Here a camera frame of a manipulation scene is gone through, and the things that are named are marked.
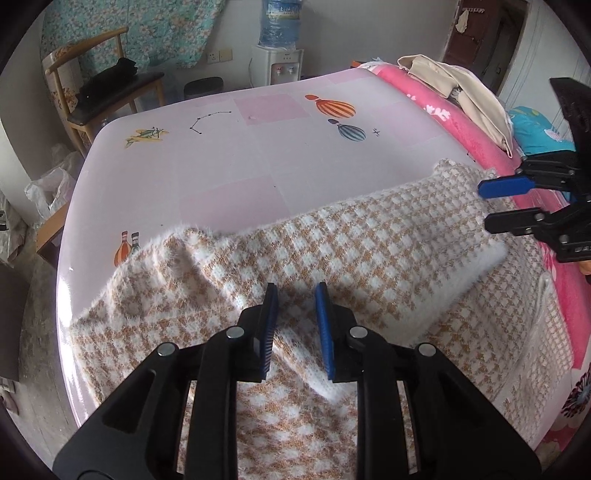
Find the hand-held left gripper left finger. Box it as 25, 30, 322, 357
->
53, 282, 279, 480

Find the black garment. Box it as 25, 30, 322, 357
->
79, 58, 139, 100

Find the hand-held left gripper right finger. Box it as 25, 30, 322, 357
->
314, 282, 541, 480

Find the teal floral cloth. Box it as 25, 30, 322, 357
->
41, 0, 229, 70

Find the blue water bottle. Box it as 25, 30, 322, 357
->
259, 0, 303, 49

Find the brown wooden door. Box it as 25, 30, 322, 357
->
443, 0, 529, 93

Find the wooden chair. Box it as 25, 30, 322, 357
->
42, 26, 166, 155

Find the wooden stool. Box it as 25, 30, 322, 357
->
36, 203, 70, 268

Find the fuzzy houndstooth sweater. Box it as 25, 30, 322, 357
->
69, 158, 575, 480

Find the dark cabinet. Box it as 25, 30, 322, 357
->
0, 263, 31, 381

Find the teal printed pillow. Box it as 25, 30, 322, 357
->
508, 106, 575, 158

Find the white water dispenser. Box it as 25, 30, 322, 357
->
249, 45, 304, 86

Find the pink printed bed sheet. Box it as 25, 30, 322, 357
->
55, 68, 476, 428

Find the white plastic bag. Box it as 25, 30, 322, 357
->
24, 143, 84, 222

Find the pink floral blanket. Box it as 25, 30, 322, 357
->
353, 62, 591, 467

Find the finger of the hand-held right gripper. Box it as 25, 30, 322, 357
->
478, 150, 581, 199
485, 203, 591, 237

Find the cream garment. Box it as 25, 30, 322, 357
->
397, 54, 514, 158

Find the white panelled wardrobe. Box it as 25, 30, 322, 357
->
496, 4, 591, 139

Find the black trash bin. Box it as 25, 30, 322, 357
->
184, 78, 225, 100

